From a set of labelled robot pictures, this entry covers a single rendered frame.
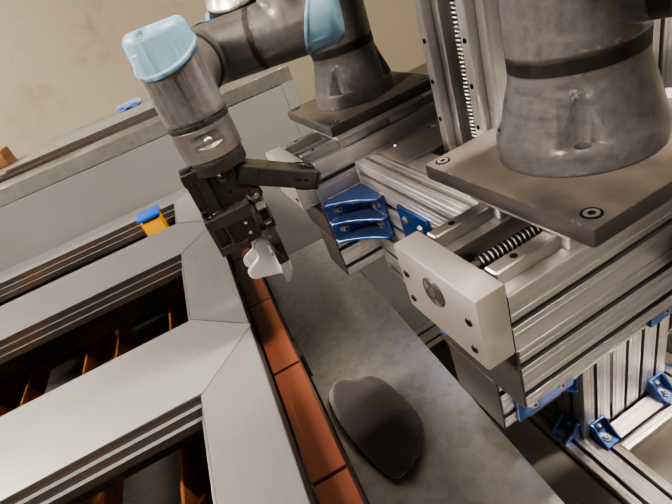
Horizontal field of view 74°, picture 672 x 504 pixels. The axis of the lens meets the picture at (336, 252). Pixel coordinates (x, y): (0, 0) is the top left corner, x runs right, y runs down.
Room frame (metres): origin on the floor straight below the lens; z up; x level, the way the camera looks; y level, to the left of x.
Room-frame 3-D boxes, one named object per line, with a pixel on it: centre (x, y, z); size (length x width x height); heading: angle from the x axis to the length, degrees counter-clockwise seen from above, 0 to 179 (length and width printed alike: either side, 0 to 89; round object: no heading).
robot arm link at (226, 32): (0.65, 0.05, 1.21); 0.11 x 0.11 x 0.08; 72
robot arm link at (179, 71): (0.56, 0.09, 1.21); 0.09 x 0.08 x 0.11; 162
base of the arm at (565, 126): (0.39, -0.27, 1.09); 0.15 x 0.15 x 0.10
